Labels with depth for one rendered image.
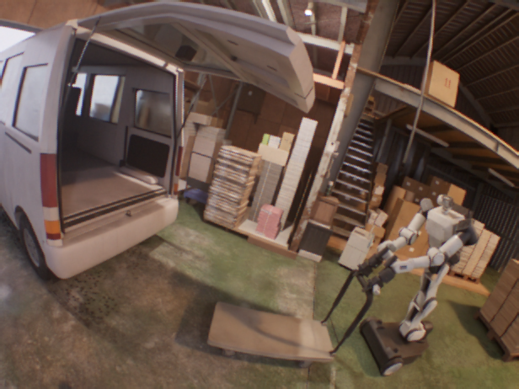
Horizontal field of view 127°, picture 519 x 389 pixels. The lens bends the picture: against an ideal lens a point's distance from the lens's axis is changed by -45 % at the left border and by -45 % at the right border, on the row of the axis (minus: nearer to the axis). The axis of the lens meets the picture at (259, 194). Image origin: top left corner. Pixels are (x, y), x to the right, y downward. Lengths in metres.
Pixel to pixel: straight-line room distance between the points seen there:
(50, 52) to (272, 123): 6.45
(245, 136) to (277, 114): 1.21
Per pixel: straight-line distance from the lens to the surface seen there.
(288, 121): 7.14
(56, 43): 1.61
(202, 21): 0.92
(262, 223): 3.14
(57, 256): 1.59
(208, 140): 4.69
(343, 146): 3.75
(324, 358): 1.71
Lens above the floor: 1.41
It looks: 15 degrees down
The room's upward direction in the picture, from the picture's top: 17 degrees clockwise
